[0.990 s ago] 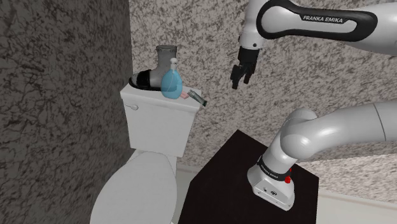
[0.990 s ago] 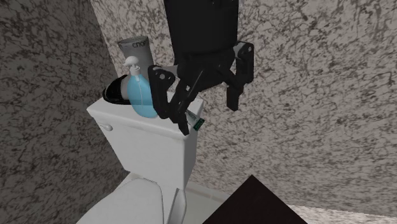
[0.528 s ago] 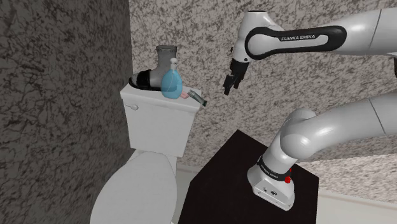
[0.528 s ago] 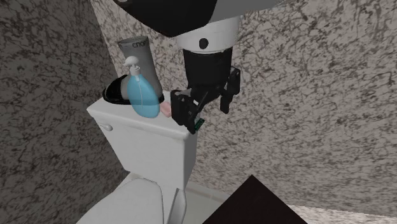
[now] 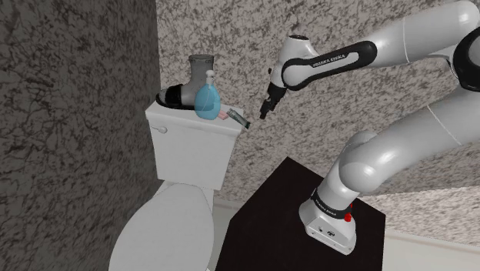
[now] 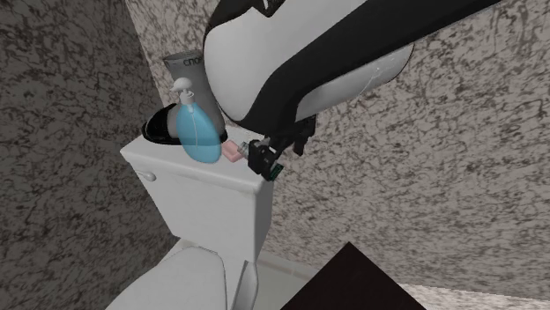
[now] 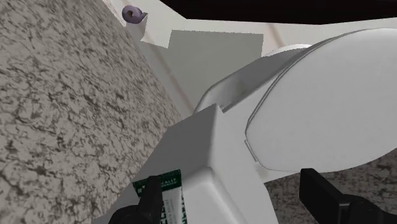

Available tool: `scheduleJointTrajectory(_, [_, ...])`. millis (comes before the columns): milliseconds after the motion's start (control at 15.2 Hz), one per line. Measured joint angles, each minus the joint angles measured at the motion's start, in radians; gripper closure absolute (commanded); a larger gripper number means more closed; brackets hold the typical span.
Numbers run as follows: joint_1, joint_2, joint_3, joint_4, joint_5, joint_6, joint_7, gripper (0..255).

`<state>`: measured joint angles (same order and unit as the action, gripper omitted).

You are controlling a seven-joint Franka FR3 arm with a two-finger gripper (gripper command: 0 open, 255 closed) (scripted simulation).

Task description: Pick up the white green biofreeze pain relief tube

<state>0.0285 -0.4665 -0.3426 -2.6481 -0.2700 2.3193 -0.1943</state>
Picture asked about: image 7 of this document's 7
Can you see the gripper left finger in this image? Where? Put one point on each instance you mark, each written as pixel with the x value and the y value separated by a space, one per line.
pixel 152 201

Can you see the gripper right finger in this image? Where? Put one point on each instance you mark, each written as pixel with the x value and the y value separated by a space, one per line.
pixel 325 198

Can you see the green and white tube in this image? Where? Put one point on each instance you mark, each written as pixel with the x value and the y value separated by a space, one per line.
pixel 171 192

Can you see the white toilet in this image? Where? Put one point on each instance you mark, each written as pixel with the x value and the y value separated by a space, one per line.
pixel 310 108

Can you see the purple toilet paper roll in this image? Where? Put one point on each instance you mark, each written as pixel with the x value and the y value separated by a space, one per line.
pixel 132 14

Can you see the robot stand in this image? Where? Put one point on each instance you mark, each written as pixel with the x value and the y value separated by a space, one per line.
pixel 279 9

